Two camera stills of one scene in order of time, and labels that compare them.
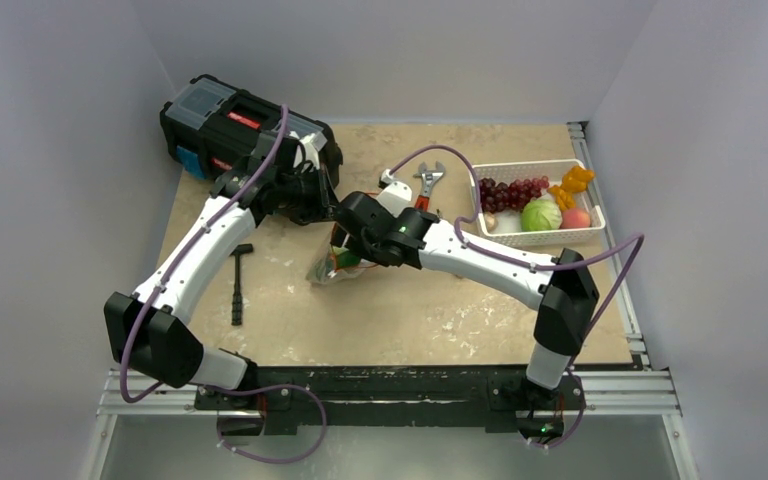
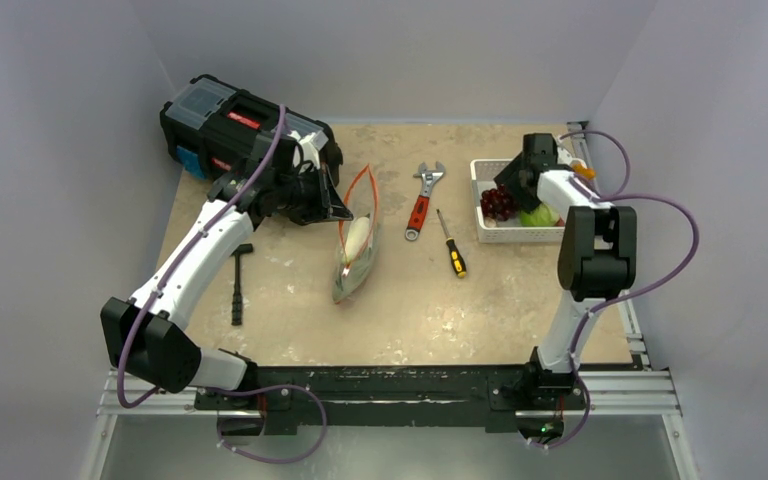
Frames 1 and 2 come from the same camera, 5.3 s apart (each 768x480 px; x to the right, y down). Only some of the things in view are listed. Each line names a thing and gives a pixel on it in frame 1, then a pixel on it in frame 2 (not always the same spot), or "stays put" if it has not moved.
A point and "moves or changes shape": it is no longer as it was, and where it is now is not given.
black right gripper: [343, 241] to [513, 183]
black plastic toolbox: [210, 127] stays put
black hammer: [237, 299] stays put
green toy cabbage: [540, 215] stays put
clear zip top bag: [338, 259] moves or changes shape
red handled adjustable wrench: [428, 179] stays put
